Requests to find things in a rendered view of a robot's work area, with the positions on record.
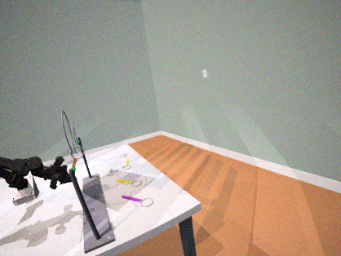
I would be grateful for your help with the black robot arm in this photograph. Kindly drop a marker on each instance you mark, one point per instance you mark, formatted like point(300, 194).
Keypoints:
point(19, 168)

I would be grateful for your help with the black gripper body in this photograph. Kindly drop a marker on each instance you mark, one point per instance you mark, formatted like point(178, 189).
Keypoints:
point(53, 176)

